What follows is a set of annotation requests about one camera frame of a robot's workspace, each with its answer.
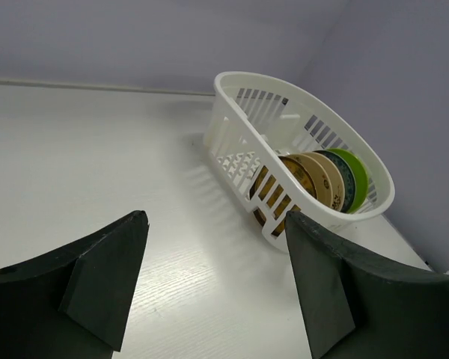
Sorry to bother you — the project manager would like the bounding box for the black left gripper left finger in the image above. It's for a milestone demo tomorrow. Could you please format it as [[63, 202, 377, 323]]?
[[0, 210, 150, 358]]

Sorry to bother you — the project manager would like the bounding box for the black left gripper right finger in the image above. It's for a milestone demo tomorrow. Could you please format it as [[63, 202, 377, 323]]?
[[285, 211, 449, 358]]

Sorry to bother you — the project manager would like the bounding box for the beige floral plate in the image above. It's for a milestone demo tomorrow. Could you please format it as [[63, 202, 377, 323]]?
[[298, 153, 333, 208]]

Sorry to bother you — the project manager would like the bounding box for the blue patterned plate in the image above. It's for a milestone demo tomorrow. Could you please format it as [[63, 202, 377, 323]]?
[[317, 150, 356, 213]]

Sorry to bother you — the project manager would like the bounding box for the cream plate with dark mark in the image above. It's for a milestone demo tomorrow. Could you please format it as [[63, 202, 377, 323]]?
[[310, 152, 345, 212]]

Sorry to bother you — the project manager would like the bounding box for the green plate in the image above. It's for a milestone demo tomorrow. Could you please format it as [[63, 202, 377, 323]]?
[[328, 148, 369, 213]]

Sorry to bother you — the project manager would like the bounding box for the yellow patterned plate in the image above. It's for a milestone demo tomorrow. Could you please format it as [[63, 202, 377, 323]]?
[[249, 156, 317, 218]]

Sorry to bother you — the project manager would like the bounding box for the white plastic dish rack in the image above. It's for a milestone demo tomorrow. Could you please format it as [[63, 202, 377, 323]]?
[[204, 71, 395, 252]]

